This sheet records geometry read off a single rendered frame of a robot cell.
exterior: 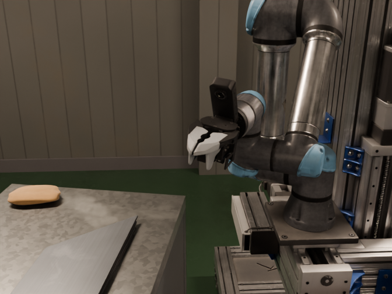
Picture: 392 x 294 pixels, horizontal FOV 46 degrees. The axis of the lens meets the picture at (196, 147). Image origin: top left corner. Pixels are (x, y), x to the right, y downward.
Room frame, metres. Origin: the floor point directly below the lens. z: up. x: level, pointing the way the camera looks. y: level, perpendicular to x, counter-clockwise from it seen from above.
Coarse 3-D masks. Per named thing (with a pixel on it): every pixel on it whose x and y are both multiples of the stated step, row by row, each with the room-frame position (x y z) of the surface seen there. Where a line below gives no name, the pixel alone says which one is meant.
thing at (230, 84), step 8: (216, 80) 0.84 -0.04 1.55; (224, 80) 0.84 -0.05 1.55; (232, 80) 0.84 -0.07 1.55; (216, 88) 0.83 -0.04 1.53; (224, 88) 0.83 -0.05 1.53; (232, 88) 0.83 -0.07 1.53; (216, 96) 0.84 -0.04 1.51; (224, 96) 0.84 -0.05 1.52; (232, 96) 0.83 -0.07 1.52; (216, 104) 0.86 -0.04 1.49; (224, 104) 0.85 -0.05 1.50; (232, 104) 0.84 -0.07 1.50; (216, 112) 0.87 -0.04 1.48; (224, 112) 0.86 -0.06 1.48; (232, 112) 0.85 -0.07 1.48
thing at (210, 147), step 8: (216, 136) 0.78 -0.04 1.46; (224, 136) 0.78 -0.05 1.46; (200, 144) 0.74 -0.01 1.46; (208, 144) 0.74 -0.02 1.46; (216, 144) 0.75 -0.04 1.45; (192, 152) 0.72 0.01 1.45; (200, 152) 0.73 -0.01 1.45; (208, 152) 0.74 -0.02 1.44; (216, 152) 0.78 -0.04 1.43; (208, 160) 0.75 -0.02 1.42; (208, 168) 0.75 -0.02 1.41
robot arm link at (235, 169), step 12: (240, 144) 0.97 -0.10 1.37; (252, 144) 0.97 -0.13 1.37; (264, 144) 0.97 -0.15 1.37; (240, 156) 0.97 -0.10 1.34; (252, 156) 0.96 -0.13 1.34; (264, 156) 0.95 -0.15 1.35; (228, 168) 1.00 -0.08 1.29; (240, 168) 0.97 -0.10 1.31; (252, 168) 0.98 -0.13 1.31; (264, 168) 0.96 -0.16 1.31
